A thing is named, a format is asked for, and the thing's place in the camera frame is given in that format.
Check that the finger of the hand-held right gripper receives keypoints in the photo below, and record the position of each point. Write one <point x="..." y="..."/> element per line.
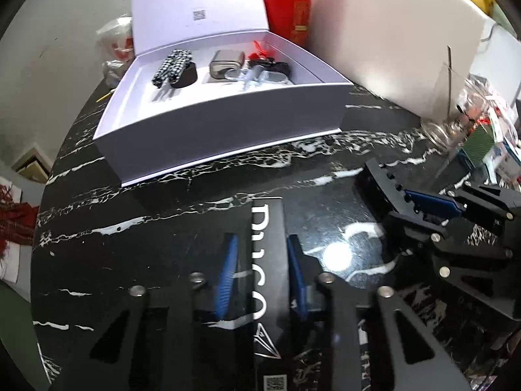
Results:
<point x="415" y="234"/>
<point x="431" y="205"/>

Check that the wooden frame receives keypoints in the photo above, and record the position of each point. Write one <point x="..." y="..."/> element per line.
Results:
<point x="32" y="163"/>

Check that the white foam board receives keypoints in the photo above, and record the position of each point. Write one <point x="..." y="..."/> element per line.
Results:
<point x="386" y="28"/>

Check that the yellow stick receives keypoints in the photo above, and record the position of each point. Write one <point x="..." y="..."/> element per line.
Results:
<point x="105" y="97"/>

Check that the red scarf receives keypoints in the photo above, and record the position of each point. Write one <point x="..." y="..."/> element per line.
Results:
<point x="16" y="216"/>

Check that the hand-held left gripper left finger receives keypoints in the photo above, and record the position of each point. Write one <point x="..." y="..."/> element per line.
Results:
<point x="226" y="277"/>

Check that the black box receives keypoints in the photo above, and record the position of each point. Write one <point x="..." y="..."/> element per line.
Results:
<point x="264" y="260"/>

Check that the cartoon print glass cup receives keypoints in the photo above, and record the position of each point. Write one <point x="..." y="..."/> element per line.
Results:
<point x="443" y="128"/>

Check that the white and blue box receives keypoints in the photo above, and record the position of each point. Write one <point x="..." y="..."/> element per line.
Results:
<point x="508" y="163"/>

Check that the black bow hair clip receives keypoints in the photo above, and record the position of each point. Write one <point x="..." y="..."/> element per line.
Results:
<point x="281" y="67"/>

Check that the gingham scrunchie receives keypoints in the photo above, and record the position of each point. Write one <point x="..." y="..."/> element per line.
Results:
<point x="171" y="67"/>

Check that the grey rectangular case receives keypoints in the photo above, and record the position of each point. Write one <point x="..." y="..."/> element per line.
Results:
<point x="224" y="63"/>

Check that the white cloth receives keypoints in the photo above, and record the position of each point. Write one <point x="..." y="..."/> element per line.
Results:
<point x="8" y="269"/>

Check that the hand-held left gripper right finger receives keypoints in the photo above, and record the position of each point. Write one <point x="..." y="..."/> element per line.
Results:
<point x="297" y="281"/>

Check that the pale lilac gift box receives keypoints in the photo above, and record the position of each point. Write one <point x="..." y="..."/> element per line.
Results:
<point x="228" y="130"/>

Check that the red canister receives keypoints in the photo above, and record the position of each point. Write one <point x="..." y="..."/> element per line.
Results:
<point x="285" y="8"/>

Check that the green and white carton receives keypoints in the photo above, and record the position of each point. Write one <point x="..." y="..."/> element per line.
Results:
<point x="480" y="144"/>

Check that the dark blue box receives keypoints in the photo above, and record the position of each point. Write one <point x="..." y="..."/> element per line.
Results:
<point x="466" y="159"/>

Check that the plastic cup in bag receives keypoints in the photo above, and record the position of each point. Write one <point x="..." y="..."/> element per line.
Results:
<point x="118" y="40"/>

